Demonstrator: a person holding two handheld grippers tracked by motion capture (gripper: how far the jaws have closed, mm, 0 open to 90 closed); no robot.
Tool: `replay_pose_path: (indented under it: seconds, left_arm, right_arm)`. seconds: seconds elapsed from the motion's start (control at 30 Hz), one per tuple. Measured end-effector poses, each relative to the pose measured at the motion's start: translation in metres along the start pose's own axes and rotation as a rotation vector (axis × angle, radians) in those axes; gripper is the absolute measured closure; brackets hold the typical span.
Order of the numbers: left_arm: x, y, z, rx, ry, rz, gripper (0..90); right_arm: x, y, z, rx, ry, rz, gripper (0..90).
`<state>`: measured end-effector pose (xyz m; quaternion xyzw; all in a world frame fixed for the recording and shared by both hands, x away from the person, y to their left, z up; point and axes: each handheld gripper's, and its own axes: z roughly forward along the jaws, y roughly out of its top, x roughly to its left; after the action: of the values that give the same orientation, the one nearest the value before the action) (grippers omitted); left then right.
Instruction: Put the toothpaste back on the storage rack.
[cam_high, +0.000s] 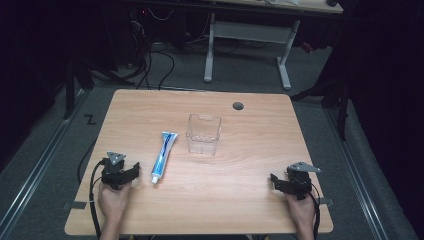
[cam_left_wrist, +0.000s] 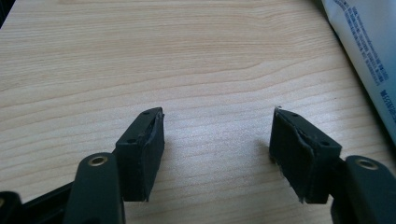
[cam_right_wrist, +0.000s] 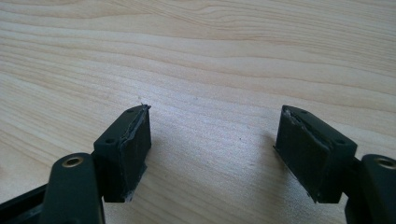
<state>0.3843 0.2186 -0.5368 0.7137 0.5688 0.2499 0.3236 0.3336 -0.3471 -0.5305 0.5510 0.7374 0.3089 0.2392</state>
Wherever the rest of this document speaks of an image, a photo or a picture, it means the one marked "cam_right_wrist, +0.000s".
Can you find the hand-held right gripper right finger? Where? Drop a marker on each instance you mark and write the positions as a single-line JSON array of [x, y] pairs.
[[314, 155]]

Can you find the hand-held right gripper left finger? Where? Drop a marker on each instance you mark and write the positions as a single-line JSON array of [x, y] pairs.
[[123, 158]]

